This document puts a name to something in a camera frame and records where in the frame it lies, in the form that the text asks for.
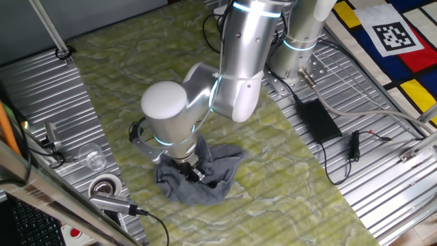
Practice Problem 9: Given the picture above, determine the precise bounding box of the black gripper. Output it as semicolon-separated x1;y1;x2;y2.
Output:
172;159;208;185

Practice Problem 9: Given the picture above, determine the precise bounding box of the dark grey cloth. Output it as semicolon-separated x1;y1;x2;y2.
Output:
154;133;247;206

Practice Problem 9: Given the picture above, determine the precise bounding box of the coloured block pattern cloth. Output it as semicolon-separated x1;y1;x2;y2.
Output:
322;0;437;127

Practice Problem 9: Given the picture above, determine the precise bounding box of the green marble pattern mat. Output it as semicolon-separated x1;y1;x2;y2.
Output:
70;0;382;246

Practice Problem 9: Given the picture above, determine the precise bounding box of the clear plastic cup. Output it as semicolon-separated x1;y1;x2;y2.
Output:
77;142;109;172

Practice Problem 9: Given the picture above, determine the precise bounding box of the black power adapter brick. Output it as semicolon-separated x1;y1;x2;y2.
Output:
295;98;343;144

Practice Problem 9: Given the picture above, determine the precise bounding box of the grey box with red button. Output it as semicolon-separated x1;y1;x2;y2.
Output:
60;223;96;246

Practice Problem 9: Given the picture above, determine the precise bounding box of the black keyboard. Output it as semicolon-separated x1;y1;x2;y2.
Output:
6;194;68;246

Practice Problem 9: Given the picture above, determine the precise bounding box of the orange pole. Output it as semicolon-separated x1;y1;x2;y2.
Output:
0;98;22;156

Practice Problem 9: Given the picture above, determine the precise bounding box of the thin metal pole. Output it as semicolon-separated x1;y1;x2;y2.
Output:
29;0;74;66

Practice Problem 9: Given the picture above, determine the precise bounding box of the white fiducial marker sheet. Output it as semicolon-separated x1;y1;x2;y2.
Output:
353;3;425;58

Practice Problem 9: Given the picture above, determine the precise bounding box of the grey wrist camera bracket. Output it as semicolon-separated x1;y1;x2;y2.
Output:
132;136;168;165

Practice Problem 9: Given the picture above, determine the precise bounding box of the black camera cable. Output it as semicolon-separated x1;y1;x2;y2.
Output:
131;204;171;246

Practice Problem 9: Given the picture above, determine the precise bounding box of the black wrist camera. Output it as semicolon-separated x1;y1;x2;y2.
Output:
128;119;144;144

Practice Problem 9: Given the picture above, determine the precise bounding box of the silver ribbed camera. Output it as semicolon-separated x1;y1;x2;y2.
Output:
89;191;134;215

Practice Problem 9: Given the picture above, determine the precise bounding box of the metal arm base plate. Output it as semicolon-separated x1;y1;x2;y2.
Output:
262;51;328;100

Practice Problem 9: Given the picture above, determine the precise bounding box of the black adapter power cord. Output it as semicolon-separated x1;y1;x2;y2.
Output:
266;64;301;103

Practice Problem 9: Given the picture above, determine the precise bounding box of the black looped cord with plug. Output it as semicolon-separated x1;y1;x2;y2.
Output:
202;13;223;55

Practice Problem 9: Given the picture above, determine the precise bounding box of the shiny metal frame bar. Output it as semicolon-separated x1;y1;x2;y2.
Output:
0;138;143;246

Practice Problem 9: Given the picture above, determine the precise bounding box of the thick grey cable, metal connector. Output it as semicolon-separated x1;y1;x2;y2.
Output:
298;67;437;134

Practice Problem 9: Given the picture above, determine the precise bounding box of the small silver camera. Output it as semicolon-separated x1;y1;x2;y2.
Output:
40;121;66;151

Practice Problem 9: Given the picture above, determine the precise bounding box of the black bundled cable, red wire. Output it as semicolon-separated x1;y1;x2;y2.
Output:
320;128;393;186

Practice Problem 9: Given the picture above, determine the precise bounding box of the aluminium frame profile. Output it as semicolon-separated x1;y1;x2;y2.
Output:
399;102;437;163

